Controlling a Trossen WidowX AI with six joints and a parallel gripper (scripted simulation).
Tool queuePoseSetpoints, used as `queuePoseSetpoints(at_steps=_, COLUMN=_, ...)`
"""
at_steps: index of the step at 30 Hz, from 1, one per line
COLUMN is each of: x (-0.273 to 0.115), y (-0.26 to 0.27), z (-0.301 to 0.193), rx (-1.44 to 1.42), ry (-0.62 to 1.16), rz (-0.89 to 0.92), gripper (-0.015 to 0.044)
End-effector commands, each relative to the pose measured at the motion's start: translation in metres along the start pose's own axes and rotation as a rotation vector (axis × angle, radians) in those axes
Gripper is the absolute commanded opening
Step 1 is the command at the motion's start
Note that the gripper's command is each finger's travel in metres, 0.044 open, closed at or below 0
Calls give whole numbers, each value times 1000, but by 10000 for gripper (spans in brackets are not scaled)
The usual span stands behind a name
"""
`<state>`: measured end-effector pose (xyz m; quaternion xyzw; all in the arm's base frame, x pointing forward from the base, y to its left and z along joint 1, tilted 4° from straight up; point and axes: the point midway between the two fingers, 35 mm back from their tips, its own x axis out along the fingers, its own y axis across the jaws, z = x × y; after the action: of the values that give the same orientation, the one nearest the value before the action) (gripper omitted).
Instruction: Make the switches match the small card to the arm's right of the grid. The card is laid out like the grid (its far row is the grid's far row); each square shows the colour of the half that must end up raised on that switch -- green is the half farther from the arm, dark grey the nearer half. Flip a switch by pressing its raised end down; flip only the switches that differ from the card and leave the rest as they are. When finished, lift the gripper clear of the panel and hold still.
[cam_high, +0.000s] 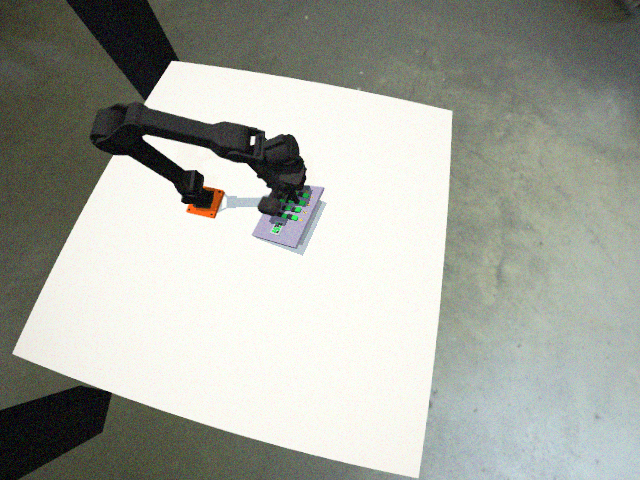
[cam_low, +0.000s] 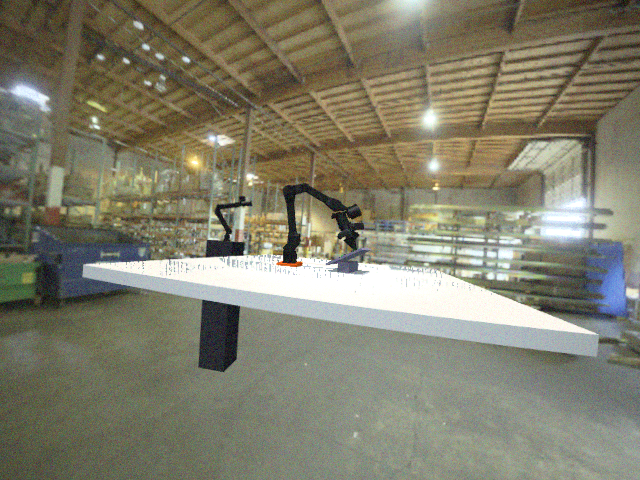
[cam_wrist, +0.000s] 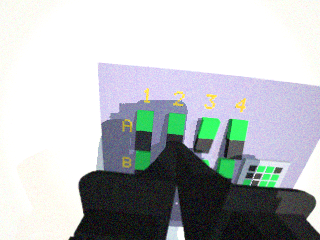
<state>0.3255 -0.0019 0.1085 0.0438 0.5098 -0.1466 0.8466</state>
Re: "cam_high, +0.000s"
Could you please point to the pale lavender switch panel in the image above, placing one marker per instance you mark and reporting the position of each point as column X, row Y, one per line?
column 288, row 226

